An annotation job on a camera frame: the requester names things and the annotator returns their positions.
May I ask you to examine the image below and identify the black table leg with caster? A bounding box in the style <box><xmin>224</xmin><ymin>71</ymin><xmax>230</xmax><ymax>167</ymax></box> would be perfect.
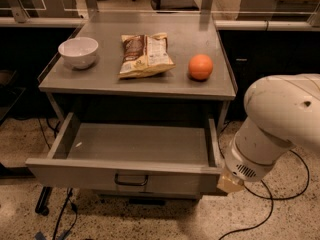
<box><xmin>35</xmin><ymin>187</ymin><xmax>52</xmax><ymax>216</ymax></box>

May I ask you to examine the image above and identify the brown chip bag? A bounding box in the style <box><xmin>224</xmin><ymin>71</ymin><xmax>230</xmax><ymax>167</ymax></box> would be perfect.
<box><xmin>119</xmin><ymin>33</ymin><xmax>175</xmax><ymax>79</ymax></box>

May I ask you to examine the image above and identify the orange fruit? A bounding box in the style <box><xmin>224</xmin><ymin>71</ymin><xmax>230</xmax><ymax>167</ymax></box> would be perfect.
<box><xmin>188</xmin><ymin>54</ymin><xmax>213</xmax><ymax>81</ymax></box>

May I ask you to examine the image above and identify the grey top drawer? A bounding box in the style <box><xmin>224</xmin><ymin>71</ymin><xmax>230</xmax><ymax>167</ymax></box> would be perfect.
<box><xmin>26</xmin><ymin>113</ymin><xmax>223</xmax><ymax>199</ymax></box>

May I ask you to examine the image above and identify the black cable left floor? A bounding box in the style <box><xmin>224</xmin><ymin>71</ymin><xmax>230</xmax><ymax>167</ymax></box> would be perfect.
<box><xmin>34</xmin><ymin>117</ymin><xmax>79</xmax><ymax>240</ymax></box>

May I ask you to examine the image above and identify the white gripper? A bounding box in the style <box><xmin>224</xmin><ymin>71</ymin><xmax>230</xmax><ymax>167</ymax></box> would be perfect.
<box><xmin>217</xmin><ymin>140</ymin><xmax>272</xmax><ymax>193</ymax></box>

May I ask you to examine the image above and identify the black floor cable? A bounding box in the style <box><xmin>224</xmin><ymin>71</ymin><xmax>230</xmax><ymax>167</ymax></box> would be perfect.
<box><xmin>218</xmin><ymin>118</ymin><xmax>311</xmax><ymax>240</ymax></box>

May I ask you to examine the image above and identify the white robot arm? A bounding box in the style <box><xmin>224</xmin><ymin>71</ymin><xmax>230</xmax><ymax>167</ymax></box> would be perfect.
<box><xmin>217</xmin><ymin>74</ymin><xmax>320</xmax><ymax>193</ymax></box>

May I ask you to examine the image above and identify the white ceramic bowl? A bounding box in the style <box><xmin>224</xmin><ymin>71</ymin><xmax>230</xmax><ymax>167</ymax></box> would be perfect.
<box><xmin>58</xmin><ymin>37</ymin><xmax>99</xmax><ymax>69</ymax></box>

